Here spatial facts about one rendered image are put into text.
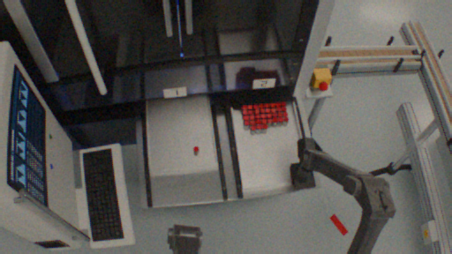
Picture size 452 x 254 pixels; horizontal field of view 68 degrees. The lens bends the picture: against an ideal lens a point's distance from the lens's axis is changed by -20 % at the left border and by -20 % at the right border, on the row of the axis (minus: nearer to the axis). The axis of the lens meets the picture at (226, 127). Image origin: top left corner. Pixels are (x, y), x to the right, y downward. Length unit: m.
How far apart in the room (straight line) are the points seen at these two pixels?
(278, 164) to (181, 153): 0.38
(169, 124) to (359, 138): 1.50
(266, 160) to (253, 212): 0.88
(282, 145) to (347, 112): 1.27
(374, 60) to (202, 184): 0.99
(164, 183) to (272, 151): 0.43
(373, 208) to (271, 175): 0.74
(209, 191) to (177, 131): 0.28
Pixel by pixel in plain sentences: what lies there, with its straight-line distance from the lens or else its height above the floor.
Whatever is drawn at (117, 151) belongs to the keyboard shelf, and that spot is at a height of 0.80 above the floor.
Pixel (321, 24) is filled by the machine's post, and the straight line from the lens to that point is 1.36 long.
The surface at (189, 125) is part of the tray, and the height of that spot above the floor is 0.88.
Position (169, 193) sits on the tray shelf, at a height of 0.88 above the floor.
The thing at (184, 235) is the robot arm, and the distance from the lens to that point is 0.98.
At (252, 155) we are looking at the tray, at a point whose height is 0.88.
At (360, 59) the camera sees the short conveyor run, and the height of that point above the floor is 0.96.
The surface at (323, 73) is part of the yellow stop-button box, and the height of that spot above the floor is 1.03.
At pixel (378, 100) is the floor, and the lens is 2.99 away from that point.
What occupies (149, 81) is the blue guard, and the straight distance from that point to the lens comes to 1.49.
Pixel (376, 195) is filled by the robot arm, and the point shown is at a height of 1.51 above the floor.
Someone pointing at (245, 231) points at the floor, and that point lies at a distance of 2.41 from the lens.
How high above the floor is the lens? 2.35
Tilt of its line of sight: 63 degrees down
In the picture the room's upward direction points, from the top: 3 degrees clockwise
